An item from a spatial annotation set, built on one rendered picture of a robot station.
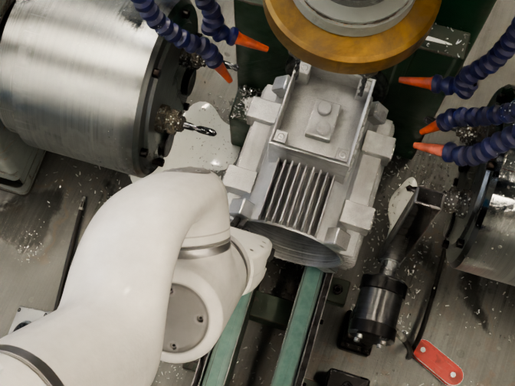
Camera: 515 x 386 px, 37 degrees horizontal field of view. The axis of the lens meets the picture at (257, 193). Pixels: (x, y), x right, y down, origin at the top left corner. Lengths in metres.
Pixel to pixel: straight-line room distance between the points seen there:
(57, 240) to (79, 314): 0.75
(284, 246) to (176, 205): 0.50
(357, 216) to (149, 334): 0.47
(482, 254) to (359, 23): 0.36
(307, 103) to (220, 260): 0.36
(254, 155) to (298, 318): 0.24
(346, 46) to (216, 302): 0.28
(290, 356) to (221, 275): 0.43
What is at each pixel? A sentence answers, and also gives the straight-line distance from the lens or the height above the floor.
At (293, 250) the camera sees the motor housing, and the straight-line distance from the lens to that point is 1.10.
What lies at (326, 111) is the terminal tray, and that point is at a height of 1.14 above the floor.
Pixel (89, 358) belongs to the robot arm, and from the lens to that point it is 0.51.
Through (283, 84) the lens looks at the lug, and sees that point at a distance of 1.02.
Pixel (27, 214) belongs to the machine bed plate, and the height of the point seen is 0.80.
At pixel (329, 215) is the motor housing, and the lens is 0.97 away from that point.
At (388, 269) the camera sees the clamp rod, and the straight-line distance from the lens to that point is 1.02.
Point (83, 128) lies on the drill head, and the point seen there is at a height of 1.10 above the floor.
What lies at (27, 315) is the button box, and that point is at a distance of 0.99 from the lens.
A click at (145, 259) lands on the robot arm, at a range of 0.58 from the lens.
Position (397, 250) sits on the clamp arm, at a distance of 0.98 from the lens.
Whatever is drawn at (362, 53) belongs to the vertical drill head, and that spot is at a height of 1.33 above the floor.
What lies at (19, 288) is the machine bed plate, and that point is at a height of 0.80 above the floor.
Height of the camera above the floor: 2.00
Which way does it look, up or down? 71 degrees down
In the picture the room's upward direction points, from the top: straight up
